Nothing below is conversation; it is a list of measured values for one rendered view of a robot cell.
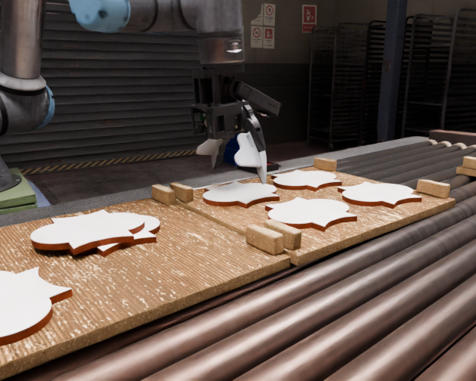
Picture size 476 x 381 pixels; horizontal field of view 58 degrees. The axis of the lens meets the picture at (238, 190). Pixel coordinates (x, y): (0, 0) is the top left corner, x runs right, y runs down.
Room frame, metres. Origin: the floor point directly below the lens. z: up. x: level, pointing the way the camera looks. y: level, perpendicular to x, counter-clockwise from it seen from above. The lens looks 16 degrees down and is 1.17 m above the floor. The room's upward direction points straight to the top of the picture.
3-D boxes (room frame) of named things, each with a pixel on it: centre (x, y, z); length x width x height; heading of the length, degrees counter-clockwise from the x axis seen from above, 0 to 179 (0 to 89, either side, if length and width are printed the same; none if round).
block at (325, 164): (1.00, -0.21, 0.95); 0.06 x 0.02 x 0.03; 38
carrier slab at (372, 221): (0.77, -0.13, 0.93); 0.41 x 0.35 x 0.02; 128
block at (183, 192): (0.76, 0.10, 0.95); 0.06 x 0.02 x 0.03; 38
